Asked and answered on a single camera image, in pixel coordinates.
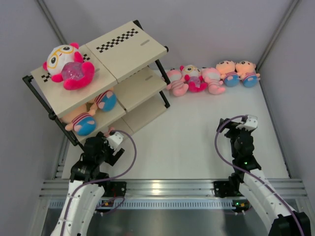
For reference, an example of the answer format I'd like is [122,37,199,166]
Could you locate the orange doll black hair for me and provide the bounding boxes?
[216,60,240,87]

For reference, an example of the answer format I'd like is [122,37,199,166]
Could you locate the small pink panda plush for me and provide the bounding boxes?
[180,64,207,93]

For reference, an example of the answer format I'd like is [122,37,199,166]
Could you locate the pink striped plush bottom shelf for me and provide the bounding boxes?
[104,127,115,138]

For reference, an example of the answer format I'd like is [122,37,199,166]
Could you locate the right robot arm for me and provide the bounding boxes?
[216,115,312,236]

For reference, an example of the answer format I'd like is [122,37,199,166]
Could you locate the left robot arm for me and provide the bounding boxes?
[51,131,124,236]

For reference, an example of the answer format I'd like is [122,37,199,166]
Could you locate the beige three-tier shelf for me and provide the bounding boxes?
[23,21,170,146]

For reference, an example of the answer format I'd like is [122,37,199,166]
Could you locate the orange doll blue pants front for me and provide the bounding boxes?
[61,104,96,136]

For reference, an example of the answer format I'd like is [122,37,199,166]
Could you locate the orange doll blue pants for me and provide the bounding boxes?
[61,104,96,136]
[88,88,117,112]

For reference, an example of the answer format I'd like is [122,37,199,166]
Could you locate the orange doll blue pants rear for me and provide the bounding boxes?
[88,88,117,112]

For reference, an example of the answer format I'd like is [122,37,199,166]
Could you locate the large pink panda plush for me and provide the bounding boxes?
[43,42,95,90]

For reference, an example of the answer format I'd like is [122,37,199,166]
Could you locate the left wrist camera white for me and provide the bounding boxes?
[106,132,124,150]

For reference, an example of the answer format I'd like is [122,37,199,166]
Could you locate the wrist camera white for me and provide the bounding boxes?
[106,132,124,150]
[236,115,258,131]

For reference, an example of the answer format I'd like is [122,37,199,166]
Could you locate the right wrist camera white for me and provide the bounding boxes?
[236,115,258,131]

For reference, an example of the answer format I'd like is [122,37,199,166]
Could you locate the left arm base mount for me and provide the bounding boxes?
[103,181,127,198]

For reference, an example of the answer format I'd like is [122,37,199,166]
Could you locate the aluminium rail frame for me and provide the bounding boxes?
[39,178,308,201]

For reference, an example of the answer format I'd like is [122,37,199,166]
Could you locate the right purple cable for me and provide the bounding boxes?
[214,115,305,236]

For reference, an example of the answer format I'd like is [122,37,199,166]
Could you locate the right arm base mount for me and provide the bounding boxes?
[213,180,241,198]

